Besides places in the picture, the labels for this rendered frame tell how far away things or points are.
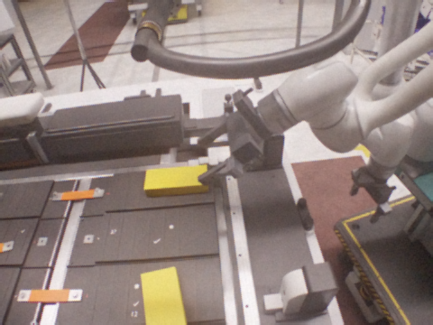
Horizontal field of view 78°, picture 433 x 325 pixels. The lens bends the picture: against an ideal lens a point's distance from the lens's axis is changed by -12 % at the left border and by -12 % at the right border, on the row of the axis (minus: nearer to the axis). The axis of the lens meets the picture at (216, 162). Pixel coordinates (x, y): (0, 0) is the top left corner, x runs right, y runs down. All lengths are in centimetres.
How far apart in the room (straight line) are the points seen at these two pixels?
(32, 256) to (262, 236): 59
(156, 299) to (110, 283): 12
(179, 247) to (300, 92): 41
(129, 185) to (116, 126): 17
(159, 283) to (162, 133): 44
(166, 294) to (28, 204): 50
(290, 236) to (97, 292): 50
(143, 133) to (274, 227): 46
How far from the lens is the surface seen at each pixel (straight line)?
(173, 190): 75
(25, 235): 86
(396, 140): 89
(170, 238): 69
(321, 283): 64
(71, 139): 95
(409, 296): 152
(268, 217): 87
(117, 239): 73
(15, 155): 107
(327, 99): 62
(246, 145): 62
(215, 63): 40
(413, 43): 91
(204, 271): 64
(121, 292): 66
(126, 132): 88
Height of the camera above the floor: 158
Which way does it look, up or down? 44 degrees down
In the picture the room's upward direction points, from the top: 5 degrees counter-clockwise
